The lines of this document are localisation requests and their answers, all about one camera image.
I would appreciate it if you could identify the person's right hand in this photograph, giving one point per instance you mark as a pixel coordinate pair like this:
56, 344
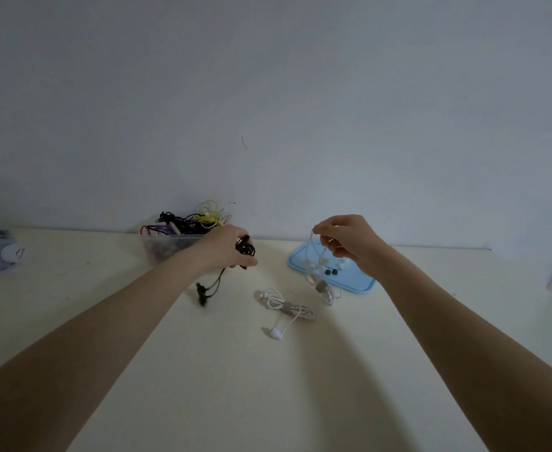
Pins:
351, 240

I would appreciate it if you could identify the person's left hand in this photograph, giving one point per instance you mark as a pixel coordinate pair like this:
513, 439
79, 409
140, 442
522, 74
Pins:
221, 249

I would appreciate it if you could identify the person's left thumb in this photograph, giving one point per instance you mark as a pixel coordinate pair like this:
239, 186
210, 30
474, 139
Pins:
245, 260

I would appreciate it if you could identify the person's right thumb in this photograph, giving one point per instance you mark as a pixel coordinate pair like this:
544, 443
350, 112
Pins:
328, 240

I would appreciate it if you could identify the person's right forearm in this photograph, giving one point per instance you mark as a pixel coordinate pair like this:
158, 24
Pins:
469, 353

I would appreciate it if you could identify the person's left forearm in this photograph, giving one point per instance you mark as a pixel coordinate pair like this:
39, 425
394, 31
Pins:
87, 343

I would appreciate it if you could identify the white ear tip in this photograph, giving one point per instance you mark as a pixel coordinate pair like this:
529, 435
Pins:
343, 264

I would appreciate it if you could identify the light blue plastic lid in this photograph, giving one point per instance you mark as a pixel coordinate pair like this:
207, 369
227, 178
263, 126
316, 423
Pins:
349, 277

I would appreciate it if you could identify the white bundled earphones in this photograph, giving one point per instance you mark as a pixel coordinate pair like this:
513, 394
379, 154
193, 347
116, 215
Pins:
283, 308

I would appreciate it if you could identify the clear plastic box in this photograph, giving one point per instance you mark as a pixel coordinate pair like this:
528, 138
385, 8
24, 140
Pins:
165, 247

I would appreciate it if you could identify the white round ball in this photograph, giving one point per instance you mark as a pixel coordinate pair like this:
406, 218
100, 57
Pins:
12, 253

